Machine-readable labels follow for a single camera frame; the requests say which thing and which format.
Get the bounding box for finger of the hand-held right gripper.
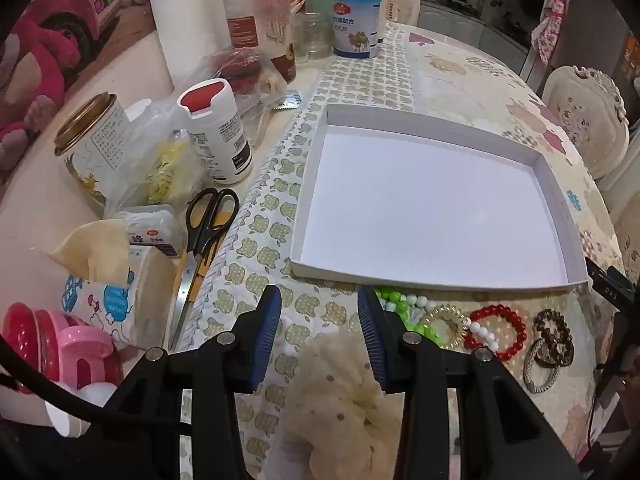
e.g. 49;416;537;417
584;256;638;312

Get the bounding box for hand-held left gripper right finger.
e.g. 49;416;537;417
356;284;583;480

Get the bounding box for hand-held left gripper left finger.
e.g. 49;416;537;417
75;284;284;480

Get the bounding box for green bead bracelet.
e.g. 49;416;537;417
375;285;443;346

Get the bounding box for cream dotted mesh scrunchie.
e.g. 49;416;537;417
280;332;406;480

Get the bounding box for grey rope hair tie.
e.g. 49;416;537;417
522;337;561;395

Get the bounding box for white bead necklace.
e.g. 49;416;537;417
387;295;500;361

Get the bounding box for white shallow cardboard tray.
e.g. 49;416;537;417
289;104;591;292

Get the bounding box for cream ornate chair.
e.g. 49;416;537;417
542;65;631;181
597;125;640;271

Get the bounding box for apple print quilted tablecloth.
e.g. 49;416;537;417
170;22;626;480

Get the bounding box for white tissue pack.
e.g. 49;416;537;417
117;204;186;258

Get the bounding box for cartoon print tissue pack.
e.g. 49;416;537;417
60;245;178;351

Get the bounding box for clear bag with yellow contents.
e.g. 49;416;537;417
102;100;206;211

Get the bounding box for white bottle with red cap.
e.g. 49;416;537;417
177;80;255;186

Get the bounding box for beige tissue paper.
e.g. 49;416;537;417
32;219;131;281

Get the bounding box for pink plastic cup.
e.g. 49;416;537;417
2;302;126;401

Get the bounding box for silver foil sachet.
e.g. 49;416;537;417
270;91;303;111

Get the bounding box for gold rimmed tin can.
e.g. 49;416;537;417
52;91;133;206

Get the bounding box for clear bag with red contents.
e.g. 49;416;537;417
195;47;301;126

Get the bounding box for pink floral cloth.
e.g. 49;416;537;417
531;0;568;66

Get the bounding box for small empty glass jar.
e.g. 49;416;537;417
291;11;335;63

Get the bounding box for clear jar with yellow lid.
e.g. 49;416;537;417
210;0;297;86

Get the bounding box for blue and white can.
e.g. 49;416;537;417
331;0;385;59

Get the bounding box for white paper towel roll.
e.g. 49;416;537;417
148;0;228;91

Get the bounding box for pink plush bear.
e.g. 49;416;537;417
0;15;68;171

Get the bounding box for pink toy car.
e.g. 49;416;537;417
30;0;123;61

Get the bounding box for black handled scissors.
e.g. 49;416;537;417
167;187;241;353

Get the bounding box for red bead bracelet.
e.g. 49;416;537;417
464;304;528;363

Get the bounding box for black cable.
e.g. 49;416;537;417
0;335;191;436

